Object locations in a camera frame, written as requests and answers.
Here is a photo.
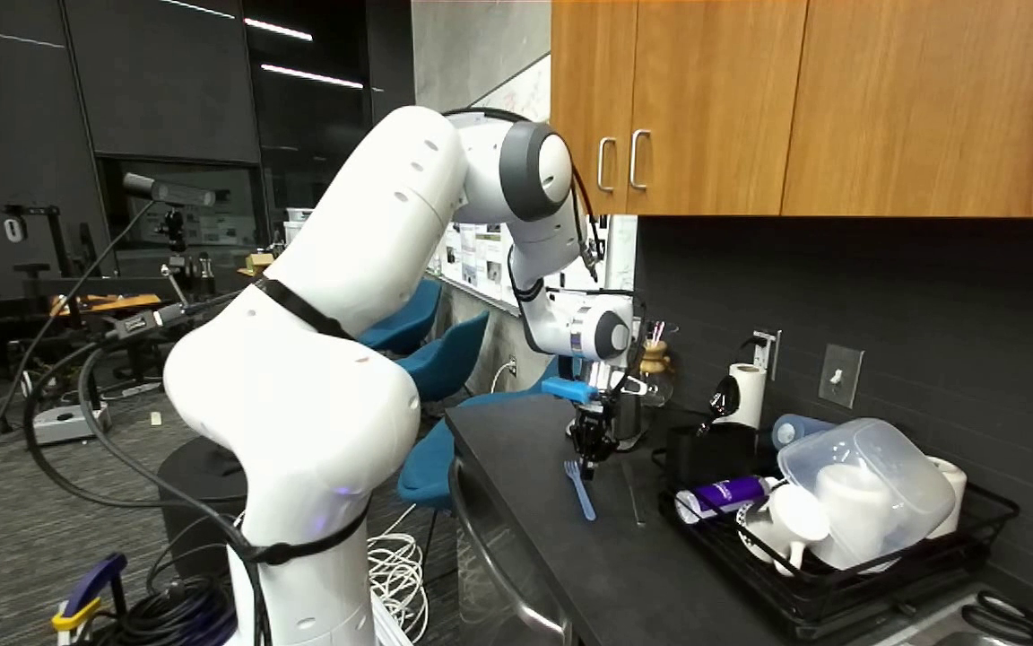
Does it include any white plastic tub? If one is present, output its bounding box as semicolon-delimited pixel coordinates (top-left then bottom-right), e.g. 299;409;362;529
812;461;898;575

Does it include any whiteboard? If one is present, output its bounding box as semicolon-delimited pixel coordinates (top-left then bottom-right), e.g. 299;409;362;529
435;210;642;318

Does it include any clear plastic container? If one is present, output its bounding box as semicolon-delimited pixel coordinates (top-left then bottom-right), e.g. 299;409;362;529
774;413;958;575

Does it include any black dish rack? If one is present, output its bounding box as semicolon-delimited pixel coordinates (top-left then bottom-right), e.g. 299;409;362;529
656;471;1022;641

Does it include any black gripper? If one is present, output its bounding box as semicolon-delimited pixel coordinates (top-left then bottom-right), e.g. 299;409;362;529
565;397;624;465

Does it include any metal cabinet handle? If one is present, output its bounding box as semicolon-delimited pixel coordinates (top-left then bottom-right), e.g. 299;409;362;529
624;126;656;198
593;127;624;198

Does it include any glass coffee carafe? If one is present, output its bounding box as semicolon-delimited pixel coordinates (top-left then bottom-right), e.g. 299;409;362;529
638;318;678;413

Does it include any wall outlet plate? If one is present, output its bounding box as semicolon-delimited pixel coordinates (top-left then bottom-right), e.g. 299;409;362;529
814;339;868;413
750;325;784;388

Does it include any black floor cable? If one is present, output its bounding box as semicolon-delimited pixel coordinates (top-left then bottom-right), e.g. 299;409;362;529
21;333;269;646

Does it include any black bin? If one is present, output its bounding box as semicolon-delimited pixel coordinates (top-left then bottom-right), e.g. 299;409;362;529
154;429;249;604

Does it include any blue and yellow tool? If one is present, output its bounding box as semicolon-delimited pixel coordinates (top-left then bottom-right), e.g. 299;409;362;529
45;549;131;646

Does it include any wooden wall cabinet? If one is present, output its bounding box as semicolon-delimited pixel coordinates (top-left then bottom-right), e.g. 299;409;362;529
549;0;1033;222

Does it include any cluttered workbench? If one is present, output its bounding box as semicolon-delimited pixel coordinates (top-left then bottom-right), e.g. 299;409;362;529
0;202;262;406

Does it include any clear plastic bottle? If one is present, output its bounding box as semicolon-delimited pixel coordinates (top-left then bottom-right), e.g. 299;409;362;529
769;409;838;452

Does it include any black camera cable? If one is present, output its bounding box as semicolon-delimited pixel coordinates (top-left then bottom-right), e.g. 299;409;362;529
442;102;665;388

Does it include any white cable coil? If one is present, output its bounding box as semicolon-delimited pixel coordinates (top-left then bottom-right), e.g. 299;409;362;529
366;529;438;646

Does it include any blue chair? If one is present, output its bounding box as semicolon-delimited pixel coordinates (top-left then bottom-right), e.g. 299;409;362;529
360;277;450;357
393;312;496;406
391;388;565;513

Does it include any white paper towel roll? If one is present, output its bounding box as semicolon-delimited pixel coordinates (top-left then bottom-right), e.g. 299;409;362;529
724;356;774;436

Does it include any grey box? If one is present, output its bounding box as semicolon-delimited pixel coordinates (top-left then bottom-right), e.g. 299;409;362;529
29;400;115;452

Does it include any camera on boom stand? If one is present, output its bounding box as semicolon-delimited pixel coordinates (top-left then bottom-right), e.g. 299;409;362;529
120;169;218;216

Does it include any purple bottle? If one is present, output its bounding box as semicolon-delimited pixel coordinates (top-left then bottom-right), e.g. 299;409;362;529
669;471;781;529

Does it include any ceiling light strip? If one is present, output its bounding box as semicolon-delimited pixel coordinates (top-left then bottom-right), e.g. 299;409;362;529
258;60;360;92
241;10;316;46

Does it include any blue plastic fork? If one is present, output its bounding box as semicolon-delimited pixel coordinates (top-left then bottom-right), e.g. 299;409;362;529
558;460;604;527

